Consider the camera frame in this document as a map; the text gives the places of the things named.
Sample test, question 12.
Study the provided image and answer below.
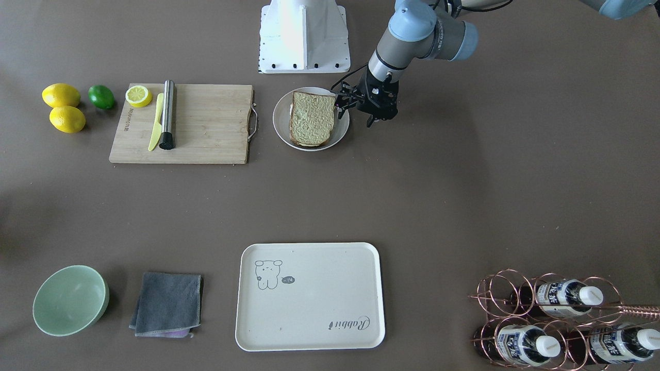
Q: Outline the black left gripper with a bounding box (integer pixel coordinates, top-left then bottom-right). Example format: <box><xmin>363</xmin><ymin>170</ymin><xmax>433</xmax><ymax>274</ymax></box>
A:
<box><xmin>335</xmin><ymin>68</ymin><xmax>399</xmax><ymax>128</ymax></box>

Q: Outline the bread slice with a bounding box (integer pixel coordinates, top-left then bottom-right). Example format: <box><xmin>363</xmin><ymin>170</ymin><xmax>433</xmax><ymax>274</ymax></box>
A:
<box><xmin>288</xmin><ymin>91</ymin><xmax>335</xmax><ymax>147</ymax></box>

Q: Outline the white plate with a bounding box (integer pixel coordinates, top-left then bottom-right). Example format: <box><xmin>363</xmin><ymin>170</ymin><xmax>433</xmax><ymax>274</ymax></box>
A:
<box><xmin>272</xmin><ymin>87</ymin><xmax>351</xmax><ymax>151</ymax></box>

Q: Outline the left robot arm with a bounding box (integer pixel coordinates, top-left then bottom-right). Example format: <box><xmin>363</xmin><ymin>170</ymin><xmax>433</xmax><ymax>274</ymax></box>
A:
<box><xmin>332</xmin><ymin>1</ymin><xmax>509</xmax><ymax>126</ymax></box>

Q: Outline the cream rabbit tray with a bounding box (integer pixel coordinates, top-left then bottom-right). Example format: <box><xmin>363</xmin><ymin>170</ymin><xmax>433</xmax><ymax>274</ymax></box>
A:
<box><xmin>234</xmin><ymin>242</ymin><xmax>386</xmax><ymax>352</ymax></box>

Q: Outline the wooden cutting board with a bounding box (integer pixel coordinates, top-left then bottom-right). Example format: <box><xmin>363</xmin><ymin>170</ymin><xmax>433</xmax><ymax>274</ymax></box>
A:
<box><xmin>109</xmin><ymin>83</ymin><xmax>254</xmax><ymax>164</ymax></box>

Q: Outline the steel cylinder muddler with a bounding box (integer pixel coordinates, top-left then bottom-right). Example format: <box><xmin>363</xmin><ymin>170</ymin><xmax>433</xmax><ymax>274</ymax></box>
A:
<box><xmin>159</xmin><ymin>79</ymin><xmax>175</xmax><ymax>150</ymax></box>

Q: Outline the yellow plastic knife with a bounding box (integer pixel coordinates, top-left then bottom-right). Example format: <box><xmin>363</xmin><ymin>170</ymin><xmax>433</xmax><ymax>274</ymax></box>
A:
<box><xmin>147</xmin><ymin>92</ymin><xmax>164</xmax><ymax>151</ymax></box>

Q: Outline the half lemon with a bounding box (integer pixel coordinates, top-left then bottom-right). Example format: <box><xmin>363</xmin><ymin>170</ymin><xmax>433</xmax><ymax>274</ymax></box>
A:
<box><xmin>125</xmin><ymin>85</ymin><xmax>153</xmax><ymax>108</ymax></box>

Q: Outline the green lime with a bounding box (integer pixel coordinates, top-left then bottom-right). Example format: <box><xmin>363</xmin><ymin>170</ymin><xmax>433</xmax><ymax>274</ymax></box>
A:
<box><xmin>88</xmin><ymin>85</ymin><xmax>115</xmax><ymax>110</ymax></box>

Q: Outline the grey folded cloth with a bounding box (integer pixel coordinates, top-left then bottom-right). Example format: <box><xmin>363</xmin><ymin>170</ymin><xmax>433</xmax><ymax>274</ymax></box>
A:
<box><xmin>129</xmin><ymin>272</ymin><xmax>203</xmax><ymax>339</ymax></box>

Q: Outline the tea bottle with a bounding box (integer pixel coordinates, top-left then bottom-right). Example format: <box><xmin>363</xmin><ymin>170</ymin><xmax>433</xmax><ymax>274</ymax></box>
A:
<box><xmin>472</xmin><ymin>325</ymin><xmax>562</xmax><ymax>367</ymax></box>
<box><xmin>566</xmin><ymin>324</ymin><xmax>659</xmax><ymax>365</ymax></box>
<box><xmin>507</xmin><ymin>279</ymin><xmax>604</xmax><ymax>319</ymax></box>

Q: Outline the yellow lemon outer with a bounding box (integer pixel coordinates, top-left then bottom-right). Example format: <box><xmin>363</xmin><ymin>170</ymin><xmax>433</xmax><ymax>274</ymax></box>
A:
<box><xmin>49</xmin><ymin>106</ymin><xmax>86</xmax><ymax>133</ymax></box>

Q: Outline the yellow lemon near lime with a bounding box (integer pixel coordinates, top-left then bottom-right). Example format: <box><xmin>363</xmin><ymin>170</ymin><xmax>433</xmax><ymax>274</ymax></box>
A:
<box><xmin>42</xmin><ymin>83</ymin><xmax>81</xmax><ymax>108</ymax></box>

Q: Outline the green bowl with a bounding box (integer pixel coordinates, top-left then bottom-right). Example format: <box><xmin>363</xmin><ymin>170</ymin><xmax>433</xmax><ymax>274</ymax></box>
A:
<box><xmin>32</xmin><ymin>265</ymin><xmax>109</xmax><ymax>336</ymax></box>

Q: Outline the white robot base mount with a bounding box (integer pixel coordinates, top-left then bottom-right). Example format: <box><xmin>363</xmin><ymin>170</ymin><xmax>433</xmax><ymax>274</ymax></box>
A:
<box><xmin>258</xmin><ymin>1</ymin><xmax>351</xmax><ymax>74</ymax></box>

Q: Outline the copper wire bottle rack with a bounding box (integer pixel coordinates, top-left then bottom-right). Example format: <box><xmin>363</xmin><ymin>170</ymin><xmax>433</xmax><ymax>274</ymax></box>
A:
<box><xmin>471</xmin><ymin>268</ymin><xmax>658</xmax><ymax>370</ymax></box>

